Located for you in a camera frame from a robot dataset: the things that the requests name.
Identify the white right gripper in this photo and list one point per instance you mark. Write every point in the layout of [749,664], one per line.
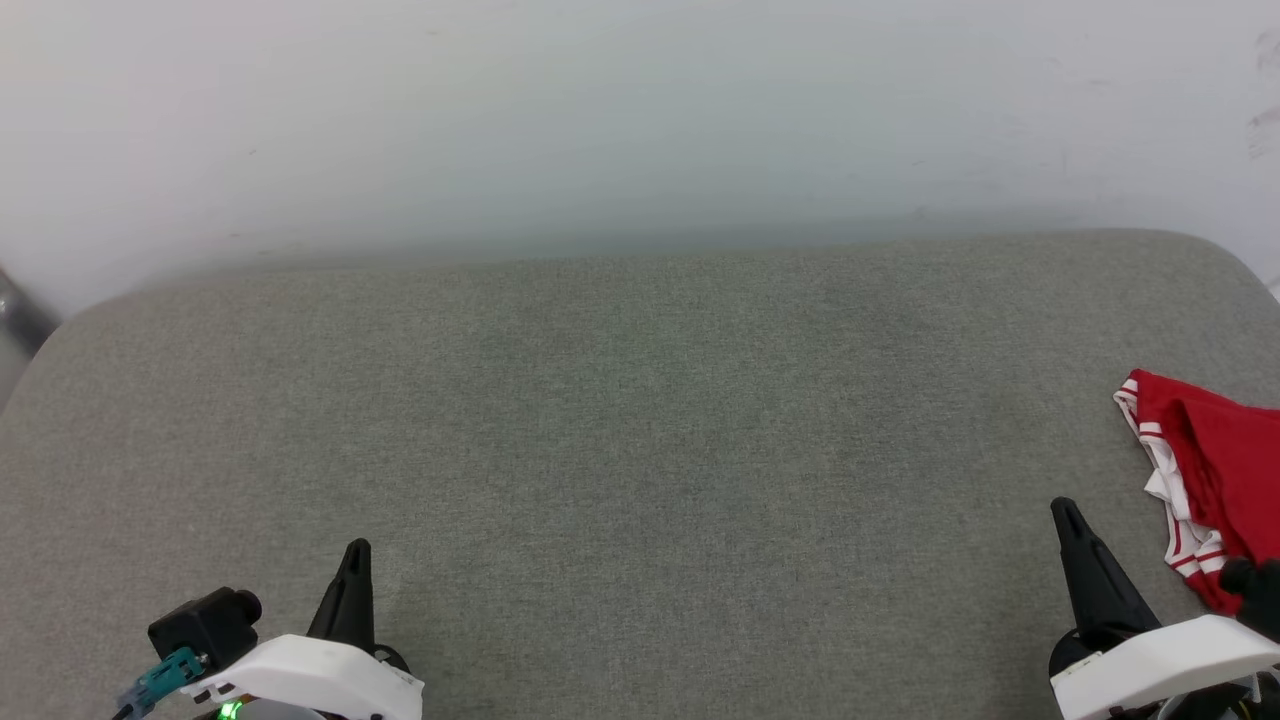
[1170,655]

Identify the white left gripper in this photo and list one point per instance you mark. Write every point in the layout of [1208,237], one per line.
[310,675]

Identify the red garment with white trim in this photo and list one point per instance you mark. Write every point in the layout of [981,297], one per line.
[1225,450]

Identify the grey fabric sofa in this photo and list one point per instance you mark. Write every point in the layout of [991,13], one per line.
[640,420]

